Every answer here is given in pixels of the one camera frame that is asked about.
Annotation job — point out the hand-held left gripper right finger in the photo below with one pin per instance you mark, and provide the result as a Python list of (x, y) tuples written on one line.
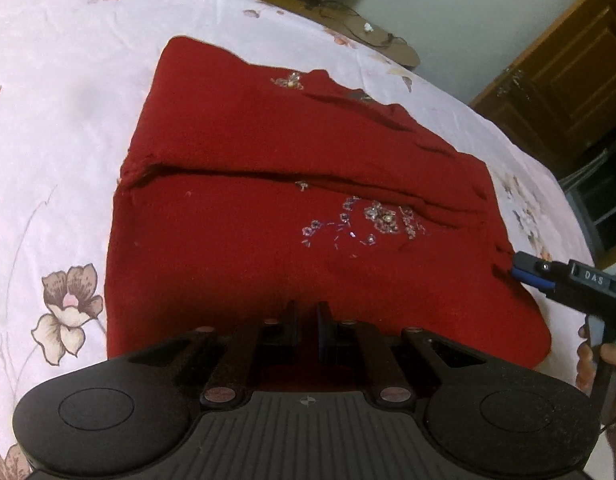
[(323, 335)]

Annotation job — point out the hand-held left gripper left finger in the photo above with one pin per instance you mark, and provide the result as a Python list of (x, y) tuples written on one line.
[(292, 330)]

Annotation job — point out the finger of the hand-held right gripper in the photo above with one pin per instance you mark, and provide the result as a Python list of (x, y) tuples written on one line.
[(530, 280), (530, 261)]

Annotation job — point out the red beaded sweater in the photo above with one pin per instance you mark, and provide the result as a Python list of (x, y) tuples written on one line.
[(288, 150)]

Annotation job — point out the dark metal rack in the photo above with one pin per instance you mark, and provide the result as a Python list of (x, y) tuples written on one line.
[(602, 205)]

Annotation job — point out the brown wooden door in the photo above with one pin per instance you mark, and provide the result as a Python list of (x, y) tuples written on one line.
[(562, 70)]

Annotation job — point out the wooden television stand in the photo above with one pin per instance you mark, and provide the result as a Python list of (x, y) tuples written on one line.
[(402, 52)]

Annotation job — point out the white floral bedsheet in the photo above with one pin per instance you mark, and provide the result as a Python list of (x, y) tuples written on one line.
[(63, 110)]

